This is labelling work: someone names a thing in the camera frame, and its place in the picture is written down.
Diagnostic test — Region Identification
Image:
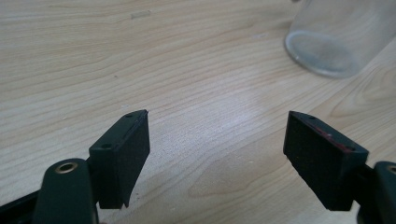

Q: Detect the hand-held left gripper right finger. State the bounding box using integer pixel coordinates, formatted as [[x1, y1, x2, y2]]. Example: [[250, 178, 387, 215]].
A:
[[283, 110, 370, 212]]

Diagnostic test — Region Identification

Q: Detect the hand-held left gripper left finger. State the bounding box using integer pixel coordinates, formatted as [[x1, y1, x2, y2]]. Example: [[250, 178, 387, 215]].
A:
[[88, 109, 151, 210]]

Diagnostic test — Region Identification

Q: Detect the clear glass jar with hinged lid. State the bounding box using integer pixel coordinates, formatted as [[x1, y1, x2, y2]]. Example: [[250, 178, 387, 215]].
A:
[[284, 0, 396, 78]]

